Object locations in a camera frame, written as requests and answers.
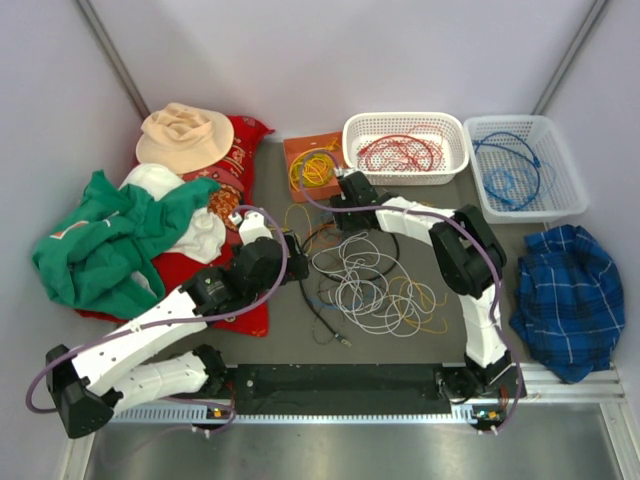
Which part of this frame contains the light blue thin cable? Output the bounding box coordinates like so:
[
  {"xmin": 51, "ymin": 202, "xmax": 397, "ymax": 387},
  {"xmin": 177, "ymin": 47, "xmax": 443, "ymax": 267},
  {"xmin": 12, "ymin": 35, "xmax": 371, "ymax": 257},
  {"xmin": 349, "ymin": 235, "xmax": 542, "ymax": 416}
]
[{"xmin": 483, "ymin": 168, "xmax": 516, "ymax": 197}]

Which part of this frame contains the blue network cable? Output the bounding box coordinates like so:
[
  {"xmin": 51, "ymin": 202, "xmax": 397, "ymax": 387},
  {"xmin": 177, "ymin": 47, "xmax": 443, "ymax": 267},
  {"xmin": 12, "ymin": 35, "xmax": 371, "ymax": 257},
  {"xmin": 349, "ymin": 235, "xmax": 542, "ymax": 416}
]
[
  {"xmin": 472, "ymin": 130, "xmax": 544, "ymax": 174},
  {"xmin": 484, "ymin": 167, "xmax": 544, "ymax": 211}
]

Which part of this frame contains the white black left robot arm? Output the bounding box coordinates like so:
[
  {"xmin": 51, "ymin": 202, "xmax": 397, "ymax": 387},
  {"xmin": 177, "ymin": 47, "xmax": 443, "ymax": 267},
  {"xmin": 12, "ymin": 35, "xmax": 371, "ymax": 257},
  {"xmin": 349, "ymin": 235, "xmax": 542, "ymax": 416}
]
[{"xmin": 46, "ymin": 231, "xmax": 309, "ymax": 439}]

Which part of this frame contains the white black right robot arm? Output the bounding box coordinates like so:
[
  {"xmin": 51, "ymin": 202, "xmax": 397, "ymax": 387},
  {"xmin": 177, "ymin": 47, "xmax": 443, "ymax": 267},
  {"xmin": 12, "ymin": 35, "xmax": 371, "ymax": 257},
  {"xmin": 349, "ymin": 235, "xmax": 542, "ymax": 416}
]
[{"xmin": 329, "ymin": 170, "xmax": 524, "ymax": 404}]

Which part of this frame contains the orange cardboard box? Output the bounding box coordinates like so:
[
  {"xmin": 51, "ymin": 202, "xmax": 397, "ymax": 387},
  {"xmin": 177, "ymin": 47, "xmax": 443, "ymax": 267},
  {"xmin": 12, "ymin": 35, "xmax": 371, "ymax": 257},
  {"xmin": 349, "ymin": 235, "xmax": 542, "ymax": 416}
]
[{"xmin": 284, "ymin": 131, "xmax": 346, "ymax": 203}]

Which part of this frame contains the white garment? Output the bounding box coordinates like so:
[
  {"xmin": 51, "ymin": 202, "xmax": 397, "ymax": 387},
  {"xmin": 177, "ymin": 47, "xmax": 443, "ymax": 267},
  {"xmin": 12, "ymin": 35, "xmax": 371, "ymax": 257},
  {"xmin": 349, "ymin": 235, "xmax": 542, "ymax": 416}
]
[{"xmin": 120, "ymin": 164, "xmax": 226, "ymax": 264}]

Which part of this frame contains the red patterned cloth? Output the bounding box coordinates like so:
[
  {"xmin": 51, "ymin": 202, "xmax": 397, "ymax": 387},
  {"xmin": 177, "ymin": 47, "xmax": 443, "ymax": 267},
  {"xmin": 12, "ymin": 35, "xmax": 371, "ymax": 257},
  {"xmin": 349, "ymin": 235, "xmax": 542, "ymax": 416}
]
[{"xmin": 74, "ymin": 115, "xmax": 276, "ymax": 340}]

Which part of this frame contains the beige bucket hat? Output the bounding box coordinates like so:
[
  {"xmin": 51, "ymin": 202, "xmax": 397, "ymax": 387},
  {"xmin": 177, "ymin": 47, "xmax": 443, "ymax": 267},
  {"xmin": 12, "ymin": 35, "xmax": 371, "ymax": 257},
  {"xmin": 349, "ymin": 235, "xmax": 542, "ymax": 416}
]
[{"xmin": 135, "ymin": 103, "xmax": 235, "ymax": 175}]

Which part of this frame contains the white empty perforated basket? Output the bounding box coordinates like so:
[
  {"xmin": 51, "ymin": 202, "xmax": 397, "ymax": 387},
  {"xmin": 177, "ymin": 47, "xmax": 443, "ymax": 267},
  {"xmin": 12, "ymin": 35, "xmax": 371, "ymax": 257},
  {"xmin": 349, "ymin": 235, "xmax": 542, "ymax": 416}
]
[{"xmin": 463, "ymin": 115, "xmax": 588, "ymax": 224}]

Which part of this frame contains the green garment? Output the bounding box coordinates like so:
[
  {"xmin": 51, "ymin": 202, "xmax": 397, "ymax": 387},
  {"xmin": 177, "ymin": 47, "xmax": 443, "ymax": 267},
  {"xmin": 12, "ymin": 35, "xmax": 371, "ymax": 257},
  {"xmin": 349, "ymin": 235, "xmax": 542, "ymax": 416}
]
[{"xmin": 32, "ymin": 171, "xmax": 219, "ymax": 320}]

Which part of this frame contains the blue plaid cloth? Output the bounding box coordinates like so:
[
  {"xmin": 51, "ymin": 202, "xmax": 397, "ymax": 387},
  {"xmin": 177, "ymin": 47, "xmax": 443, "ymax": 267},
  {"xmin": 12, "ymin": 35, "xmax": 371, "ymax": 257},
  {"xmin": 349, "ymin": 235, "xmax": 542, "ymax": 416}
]
[{"xmin": 509, "ymin": 224, "xmax": 626, "ymax": 384}]

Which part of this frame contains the yellow cable coil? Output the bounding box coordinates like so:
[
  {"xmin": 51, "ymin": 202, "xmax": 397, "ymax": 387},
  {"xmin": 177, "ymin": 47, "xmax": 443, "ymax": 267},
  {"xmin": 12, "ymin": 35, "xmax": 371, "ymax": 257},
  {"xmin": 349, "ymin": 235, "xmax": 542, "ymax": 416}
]
[{"xmin": 290, "ymin": 139, "xmax": 351, "ymax": 191}]

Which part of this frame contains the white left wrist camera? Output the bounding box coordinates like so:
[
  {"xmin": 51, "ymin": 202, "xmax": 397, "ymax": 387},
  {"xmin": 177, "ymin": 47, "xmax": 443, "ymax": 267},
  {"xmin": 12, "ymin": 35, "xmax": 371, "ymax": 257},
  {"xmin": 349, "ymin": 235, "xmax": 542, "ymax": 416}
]
[{"xmin": 228, "ymin": 210, "xmax": 273, "ymax": 246}]

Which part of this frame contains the white basket with red cable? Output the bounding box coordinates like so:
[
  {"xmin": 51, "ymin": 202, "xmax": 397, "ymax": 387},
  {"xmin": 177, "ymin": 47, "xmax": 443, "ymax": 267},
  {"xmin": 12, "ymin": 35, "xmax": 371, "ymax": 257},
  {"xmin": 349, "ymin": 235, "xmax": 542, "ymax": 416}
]
[{"xmin": 342, "ymin": 112, "xmax": 469, "ymax": 186}]

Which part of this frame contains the black thick cable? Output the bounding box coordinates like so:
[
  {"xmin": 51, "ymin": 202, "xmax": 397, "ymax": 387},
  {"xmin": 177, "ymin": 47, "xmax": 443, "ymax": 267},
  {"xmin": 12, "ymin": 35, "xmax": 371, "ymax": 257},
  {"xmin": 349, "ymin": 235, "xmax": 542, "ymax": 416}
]
[{"xmin": 297, "ymin": 219, "xmax": 401, "ymax": 349}]

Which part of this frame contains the white thin cable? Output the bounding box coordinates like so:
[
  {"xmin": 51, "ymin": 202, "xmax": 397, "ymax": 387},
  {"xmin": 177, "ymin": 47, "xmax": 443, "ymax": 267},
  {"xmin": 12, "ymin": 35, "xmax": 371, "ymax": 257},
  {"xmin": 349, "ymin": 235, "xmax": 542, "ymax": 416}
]
[{"xmin": 310, "ymin": 232, "xmax": 439, "ymax": 337}]

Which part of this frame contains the red thin cable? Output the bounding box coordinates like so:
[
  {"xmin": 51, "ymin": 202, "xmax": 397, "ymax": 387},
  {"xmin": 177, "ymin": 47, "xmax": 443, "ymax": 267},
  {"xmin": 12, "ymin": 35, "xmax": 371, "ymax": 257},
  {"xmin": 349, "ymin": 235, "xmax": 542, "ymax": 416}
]
[{"xmin": 367, "ymin": 122, "xmax": 446, "ymax": 172}]

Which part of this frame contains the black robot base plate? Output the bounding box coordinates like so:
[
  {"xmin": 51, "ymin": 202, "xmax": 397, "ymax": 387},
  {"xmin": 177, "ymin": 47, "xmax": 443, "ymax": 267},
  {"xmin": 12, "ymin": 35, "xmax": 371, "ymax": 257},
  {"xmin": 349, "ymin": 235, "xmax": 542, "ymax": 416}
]
[{"xmin": 199, "ymin": 363, "xmax": 526, "ymax": 416}]

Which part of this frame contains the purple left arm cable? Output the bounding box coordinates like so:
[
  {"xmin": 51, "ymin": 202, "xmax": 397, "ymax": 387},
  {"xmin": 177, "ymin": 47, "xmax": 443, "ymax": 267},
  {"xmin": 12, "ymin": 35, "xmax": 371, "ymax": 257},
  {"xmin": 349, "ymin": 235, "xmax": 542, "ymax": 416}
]
[{"xmin": 25, "ymin": 204, "xmax": 290, "ymax": 435}]

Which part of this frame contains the slotted cable duct rail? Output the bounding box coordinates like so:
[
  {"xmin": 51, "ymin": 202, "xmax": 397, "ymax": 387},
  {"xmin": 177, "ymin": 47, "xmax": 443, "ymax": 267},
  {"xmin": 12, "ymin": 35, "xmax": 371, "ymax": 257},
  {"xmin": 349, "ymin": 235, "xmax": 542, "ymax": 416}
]
[{"xmin": 112, "ymin": 402, "xmax": 498, "ymax": 425}]

